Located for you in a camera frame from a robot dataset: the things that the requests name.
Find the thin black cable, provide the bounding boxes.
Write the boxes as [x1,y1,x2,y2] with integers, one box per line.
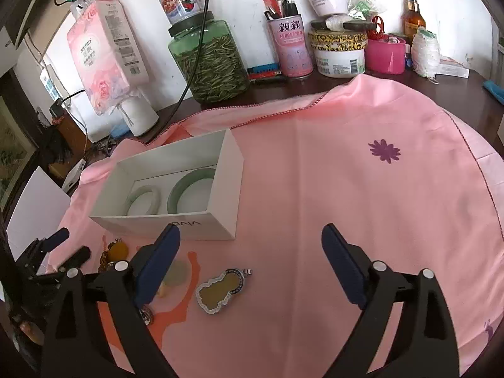
[49,89,89,142]

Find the blue cloth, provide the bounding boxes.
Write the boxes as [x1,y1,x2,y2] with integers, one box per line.
[484,80,504,105]

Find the framed picture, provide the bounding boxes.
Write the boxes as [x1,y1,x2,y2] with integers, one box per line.
[0,89,40,209]

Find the thick black cable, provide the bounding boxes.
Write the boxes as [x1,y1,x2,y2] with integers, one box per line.
[144,0,209,146]

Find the pink cloth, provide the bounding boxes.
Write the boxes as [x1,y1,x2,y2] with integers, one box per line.
[47,74,504,378]

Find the pink floral tissue pack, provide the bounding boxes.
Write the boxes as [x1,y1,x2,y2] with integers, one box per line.
[66,0,150,117]

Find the pink pen holder can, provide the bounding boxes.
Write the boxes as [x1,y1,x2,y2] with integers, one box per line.
[268,16,314,78]

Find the green jade bangle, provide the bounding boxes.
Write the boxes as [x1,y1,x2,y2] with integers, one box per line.
[167,167,217,215]

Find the pale jade bangle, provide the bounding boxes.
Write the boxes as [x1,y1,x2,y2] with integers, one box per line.
[125,186,162,216]

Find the white power strip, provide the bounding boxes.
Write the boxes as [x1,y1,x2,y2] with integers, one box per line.
[61,157,85,190]

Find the red scissors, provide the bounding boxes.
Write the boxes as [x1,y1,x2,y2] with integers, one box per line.
[370,15,388,40]

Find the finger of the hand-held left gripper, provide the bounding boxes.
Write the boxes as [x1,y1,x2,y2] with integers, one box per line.
[36,227,70,252]
[46,246,91,277]

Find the yellow patterned round tin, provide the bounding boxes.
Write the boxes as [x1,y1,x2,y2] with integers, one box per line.
[308,28,369,53]

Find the small white carton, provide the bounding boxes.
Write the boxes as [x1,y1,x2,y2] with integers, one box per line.
[437,57,471,79]

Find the pale green jade pendant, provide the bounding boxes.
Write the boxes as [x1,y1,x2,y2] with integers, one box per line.
[161,260,192,288]

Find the dark tangled cord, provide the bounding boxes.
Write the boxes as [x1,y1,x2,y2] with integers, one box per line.
[90,136,119,157]

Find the glass jar of tea leaves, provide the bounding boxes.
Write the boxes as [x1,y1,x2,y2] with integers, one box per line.
[167,11,251,105]

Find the amber glass bottle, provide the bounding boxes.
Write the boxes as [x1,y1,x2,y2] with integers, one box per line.
[402,0,427,44]

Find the white bandage roll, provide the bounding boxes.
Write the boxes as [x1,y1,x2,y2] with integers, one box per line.
[324,14,357,31]

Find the white cardboard sheet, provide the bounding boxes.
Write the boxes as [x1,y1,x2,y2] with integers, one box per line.
[6,165,72,262]

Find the person's left hand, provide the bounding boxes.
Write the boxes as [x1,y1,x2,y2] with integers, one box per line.
[18,319,45,345]

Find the white mesh roll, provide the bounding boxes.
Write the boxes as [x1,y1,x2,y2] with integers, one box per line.
[410,27,441,79]

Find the green and white packet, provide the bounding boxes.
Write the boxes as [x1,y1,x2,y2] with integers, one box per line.
[346,0,388,22]

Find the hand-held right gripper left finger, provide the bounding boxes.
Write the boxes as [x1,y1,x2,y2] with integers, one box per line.
[39,224,182,378]

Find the pink plastic container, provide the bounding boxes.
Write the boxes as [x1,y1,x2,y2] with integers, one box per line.
[364,33,407,75]

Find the white cardboard box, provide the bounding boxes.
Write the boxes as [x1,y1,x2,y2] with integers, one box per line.
[89,128,245,242]

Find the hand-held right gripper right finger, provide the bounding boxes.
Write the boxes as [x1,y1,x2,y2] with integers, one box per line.
[321,224,461,378]

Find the white tub green label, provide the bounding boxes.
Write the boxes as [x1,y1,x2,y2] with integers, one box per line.
[314,47,367,78]

